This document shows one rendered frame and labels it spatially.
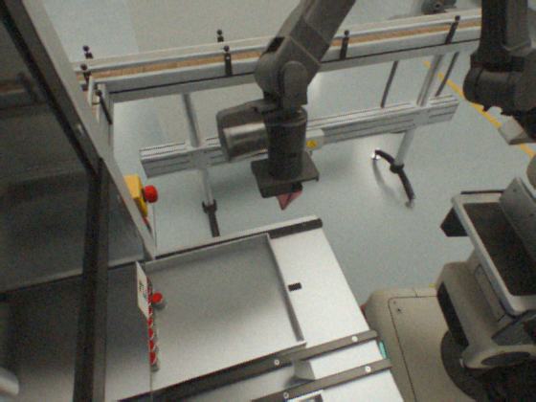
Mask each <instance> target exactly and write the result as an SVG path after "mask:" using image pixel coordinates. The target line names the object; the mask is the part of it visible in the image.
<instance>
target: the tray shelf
mask: <svg viewBox="0 0 536 402"><path fill-rule="evenodd" d="M312 219H317V217H316V215H315V214H313V215H310V216H306V217H303V218H299V219H291V220H287V221H283V222H280V223H277V224H273V225H269V226H262V227H257V228H254V229H250V230H247V231H243V232H239V233H235V234H225V235H221V236H218V237H213V238H210V239H206V240H202V241H194V242H191V243H188V244H183V245H180V246H175V247H172V248H168V249H165V250H157V251H156V253H157V256H159V255H164V254H167V253H171V252H175V251H179V250H183V249H189V248H194V247H197V246H201V245H205V244H209V243H212V242H216V241H223V240H227V239H231V238H235V237H239V236H242V235H248V234H252V233H260V232H263V231H268V230H271V229H275V228H278V227H282V226H290V225H293V224H297V223H301V222H304V221H308V220H312ZM271 242H272V245H273V247H274V250H275V252H276V255H277V260H278V262H279V266H280V269H281V270H282V273H283V275H284V279H285V282H286V285H292V284H294V283H298V282H299V283H300V284H301V288H302V289H300V290H297V291H293V292H290V294H291V296H292V301H293V304H294V305H295V308H296V310H297V312H298V315H299V317H300V320H301V326H302V329H303V331H304V334H305V336H306V339H307V341H308V343H307V347H306V348H308V347H311V346H315V345H318V344H321V343H327V342H330V341H333V340H336V339H339V338H342V337H345V336H347V335H348V336H350V335H353V334H356V333H359V332H362V331H365V330H368V329H370V328H369V326H368V323H367V321H366V320H365V318H364V316H363V314H362V311H361V309H360V306H359V304H358V303H357V301H356V300H355V298H354V296H353V293H352V290H351V288H350V287H349V285H348V283H347V281H346V279H345V274H344V272H343V271H342V269H341V267H340V265H339V264H338V262H337V259H336V257H335V255H334V253H333V251H332V249H331V248H330V246H329V243H328V241H327V238H326V236H325V234H324V232H323V230H322V228H319V229H314V230H311V231H307V232H304V233H299V234H291V235H286V236H283V237H279V238H276V239H271ZM356 348H360V350H361V353H362V354H363V356H364V359H365V362H366V364H367V363H370V362H376V361H379V360H381V359H384V358H383V355H382V354H381V351H380V348H379V346H378V345H377V344H376V342H375V340H374V341H371V342H369V343H366V344H363V345H358V346H353V347H350V348H348V349H344V350H341V351H335V352H332V353H330V354H327V355H325V356H322V357H319V358H317V359H310V360H308V361H306V362H313V361H316V360H319V359H324V358H327V357H330V356H333V355H336V354H339V353H342V352H349V351H351V350H353V349H356ZM314 380H317V379H308V378H300V377H296V376H295V373H294V368H293V366H291V367H285V368H280V369H278V370H274V371H271V372H269V373H265V374H262V375H258V376H255V377H252V378H249V379H246V380H243V381H240V382H238V383H234V384H230V385H226V386H223V387H221V388H218V389H215V390H212V391H207V392H204V393H199V394H196V395H193V396H191V397H187V398H184V399H182V400H179V401H175V402H247V401H252V400H255V399H257V398H260V397H262V396H265V395H268V394H270V393H273V392H279V391H284V390H286V389H289V388H293V387H295V386H297V385H302V384H305V383H308V382H311V381H314ZM324 396H325V399H326V402H405V401H404V399H403V397H402V396H401V394H400V392H399V388H398V387H397V385H396V383H395V381H394V380H393V378H392V376H391V372H390V371H389V370H388V371H382V372H380V373H377V374H374V375H372V376H370V377H366V378H361V379H358V380H356V381H353V382H350V383H348V384H345V385H342V386H337V387H334V388H332V389H329V390H326V391H324Z"/></svg>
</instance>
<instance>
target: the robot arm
mask: <svg viewBox="0 0 536 402"><path fill-rule="evenodd" d="M356 2H357V0H301V1H300V3H299V4H298V5H297V6H296V7H295V8H294V10H293V11H292V12H291V13H290V14H289V15H288V16H287V17H286V20H285V22H284V23H283V24H282V25H281V27H280V29H279V30H278V33H277V34H276V36H275V37H272V38H271V39H270V41H269V43H268V45H267V46H266V47H265V48H264V50H263V52H262V55H261V56H260V57H259V58H258V60H257V63H256V64H255V80H256V83H257V85H258V87H260V88H261V89H262V95H263V99H259V100H252V101H248V102H244V103H242V104H240V105H237V106H233V107H231V108H228V109H224V110H219V111H218V113H217V115H216V120H217V129H218V140H219V143H220V146H221V149H222V152H223V155H224V156H225V158H226V160H227V163H230V162H233V161H238V160H241V159H245V158H249V157H252V156H258V155H262V154H265V153H267V152H268V158H265V159H260V160H255V161H253V162H251V171H252V173H253V174H254V175H255V177H256V181H257V188H258V190H259V191H260V194H261V197H262V198H263V199H267V198H271V197H277V199H278V201H279V205H280V208H281V210H282V211H283V210H285V209H286V208H287V206H289V205H290V204H291V202H292V201H293V200H295V199H296V198H298V196H300V195H301V194H302V191H303V185H302V182H306V181H311V180H316V182H319V180H320V173H319V171H318V170H317V169H316V167H315V165H314V163H313V160H312V159H311V157H310V155H309V154H308V152H306V151H304V149H305V141H306V126H307V118H308V114H307V110H305V109H304V108H303V107H302V105H307V86H309V84H310V83H311V81H312V80H313V78H315V76H316V74H317V73H318V71H320V69H321V68H322V66H323V65H322V64H321V63H320V62H321V61H322V60H323V58H324V55H325V54H326V53H327V51H328V50H329V48H330V46H331V45H332V40H333V38H334V36H335V34H336V32H338V30H339V29H340V28H341V24H342V23H343V21H344V20H345V19H346V17H347V15H348V13H349V11H350V10H351V8H352V7H353V5H355V3H356ZM531 44H532V38H531V36H530V34H529V27H528V0H481V19H480V41H479V47H478V49H477V50H475V51H474V52H473V53H471V54H470V70H469V71H468V73H467V74H466V76H465V78H464V81H463V83H462V94H463V96H464V97H465V99H466V100H467V101H469V102H471V103H473V104H480V105H483V106H484V107H483V109H482V112H487V111H488V110H489V109H490V108H491V107H492V106H496V107H500V109H501V110H502V112H501V113H500V114H501V115H504V116H507V117H512V118H513V119H514V120H515V121H516V122H517V123H518V124H519V126H520V127H521V128H522V129H523V131H524V132H525V133H526V134H527V135H528V138H530V139H531V140H532V141H533V142H534V137H531V136H530V135H529V130H530V128H531V127H532V125H534V123H535V122H536V47H531Z"/></svg>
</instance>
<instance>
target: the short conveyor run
mask: <svg viewBox="0 0 536 402"><path fill-rule="evenodd" d="M82 89H83V93H84V95H85V97H86V99H88V102H89V104H90V106H91V107H92V111H93V114H94V115H95V117H96V119H97V121H98V122H99V125H100V129H101V131H102V133H103V136H104V137H105V139H106V141H107V142H108V145H109V148H110V150H111V152H112V153H113V156H114V107H115V105H114V103H113V101H112V99H111V97H110V95H109V92H108V91H107V86H106V84H105V83H101V84H99V86H95V80H94V77H93V76H90V82H89V87H88V88H82Z"/></svg>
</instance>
